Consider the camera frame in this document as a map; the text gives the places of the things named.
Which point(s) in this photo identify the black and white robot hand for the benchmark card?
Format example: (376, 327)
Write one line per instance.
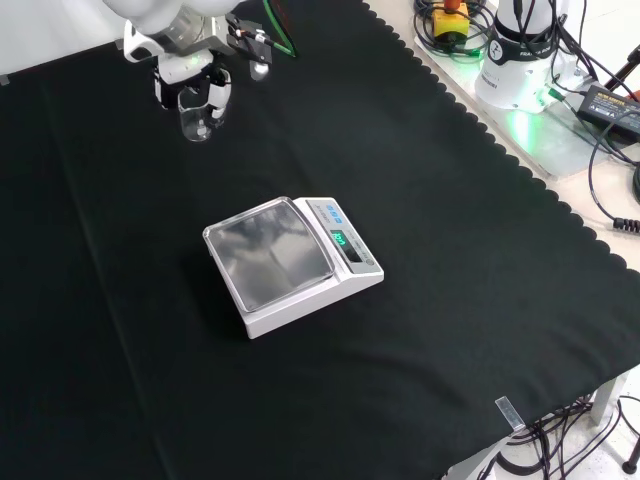
(182, 65)

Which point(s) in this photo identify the small clear glass beaker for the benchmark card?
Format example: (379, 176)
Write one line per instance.
(195, 125)

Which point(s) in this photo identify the white electronic balance steel pan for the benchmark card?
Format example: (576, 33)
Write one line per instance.
(300, 280)

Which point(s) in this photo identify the black bench cloth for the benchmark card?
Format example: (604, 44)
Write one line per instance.
(350, 150)

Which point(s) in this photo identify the yellow stop button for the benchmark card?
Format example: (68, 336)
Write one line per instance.
(450, 20)

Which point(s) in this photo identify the pale base board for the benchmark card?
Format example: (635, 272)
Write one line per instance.
(555, 150)

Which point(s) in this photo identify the black power adapter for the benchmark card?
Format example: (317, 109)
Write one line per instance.
(607, 107)

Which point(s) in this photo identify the black tripod leg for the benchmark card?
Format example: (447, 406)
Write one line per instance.
(622, 70)

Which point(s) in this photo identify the white table leg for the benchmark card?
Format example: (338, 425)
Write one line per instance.
(606, 400)

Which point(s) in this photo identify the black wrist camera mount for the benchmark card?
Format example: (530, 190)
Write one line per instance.
(252, 47)

